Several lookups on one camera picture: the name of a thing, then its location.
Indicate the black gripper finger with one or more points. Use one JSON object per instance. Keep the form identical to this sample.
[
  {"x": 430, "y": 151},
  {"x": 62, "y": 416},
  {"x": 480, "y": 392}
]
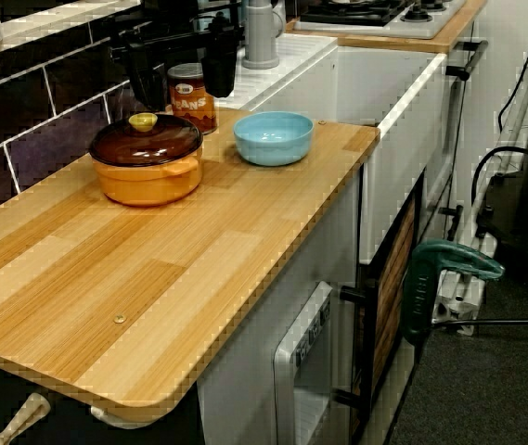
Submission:
[
  {"x": 147, "y": 74},
  {"x": 221, "y": 69}
]

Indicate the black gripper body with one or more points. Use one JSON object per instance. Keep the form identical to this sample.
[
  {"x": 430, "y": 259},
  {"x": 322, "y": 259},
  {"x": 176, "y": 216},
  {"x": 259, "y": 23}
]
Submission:
[{"x": 219, "y": 34}]

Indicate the brown glass lid yellow knob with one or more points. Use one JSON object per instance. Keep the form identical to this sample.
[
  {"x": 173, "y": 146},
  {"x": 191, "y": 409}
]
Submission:
[{"x": 143, "y": 143}]

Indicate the light blue bowl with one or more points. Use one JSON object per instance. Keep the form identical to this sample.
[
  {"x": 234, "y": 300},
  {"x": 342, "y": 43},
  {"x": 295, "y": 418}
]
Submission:
[{"x": 273, "y": 153}]

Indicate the grey toy faucet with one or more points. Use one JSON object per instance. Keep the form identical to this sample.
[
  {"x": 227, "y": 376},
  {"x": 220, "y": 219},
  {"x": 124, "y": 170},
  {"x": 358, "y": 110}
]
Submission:
[{"x": 261, "y": 41}]

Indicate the orange beans can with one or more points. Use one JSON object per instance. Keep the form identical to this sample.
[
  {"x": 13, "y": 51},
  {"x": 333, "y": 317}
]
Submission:
[{"x": 189, "y": 104}]

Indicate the dark tiled backsplash with ledge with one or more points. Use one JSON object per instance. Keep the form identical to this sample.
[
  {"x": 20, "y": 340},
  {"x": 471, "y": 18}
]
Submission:
[{"x": 59, "y": 92}]

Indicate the white sink unit with drainboard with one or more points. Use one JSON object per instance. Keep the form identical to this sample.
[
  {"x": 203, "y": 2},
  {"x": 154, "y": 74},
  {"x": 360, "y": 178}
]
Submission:
[{"x": 384, "y": 83}]

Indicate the toy stove cooktop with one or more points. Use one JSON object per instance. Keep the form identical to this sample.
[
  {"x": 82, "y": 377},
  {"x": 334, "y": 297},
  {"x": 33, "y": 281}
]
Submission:
[{"x": 421, "y": 28}]

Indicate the wood pattern door panel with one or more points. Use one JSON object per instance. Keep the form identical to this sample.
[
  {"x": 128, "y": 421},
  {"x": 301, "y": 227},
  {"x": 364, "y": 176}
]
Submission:
[{"x": 393, "y": 287}]

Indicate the white toy kitchen cabinet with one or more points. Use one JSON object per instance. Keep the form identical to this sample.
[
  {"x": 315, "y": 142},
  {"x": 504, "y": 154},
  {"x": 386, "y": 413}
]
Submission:
[{"x": 245, "y": 361}]

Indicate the grey dispenser panel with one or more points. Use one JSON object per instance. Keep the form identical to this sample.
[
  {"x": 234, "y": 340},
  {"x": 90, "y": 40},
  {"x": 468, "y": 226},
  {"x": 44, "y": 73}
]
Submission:
[{"x": 284, "y": 394}]

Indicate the cream wooden peg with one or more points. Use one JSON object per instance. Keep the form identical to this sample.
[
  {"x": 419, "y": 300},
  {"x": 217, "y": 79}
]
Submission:
[
  {"x": 22, "y": 415},
  {"x": 119, "y": 419}
]

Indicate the aluminium frame rail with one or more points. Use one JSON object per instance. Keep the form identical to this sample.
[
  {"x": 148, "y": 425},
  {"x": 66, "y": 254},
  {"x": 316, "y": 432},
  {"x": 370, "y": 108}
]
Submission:
[{"x": 458, "y": 306}]

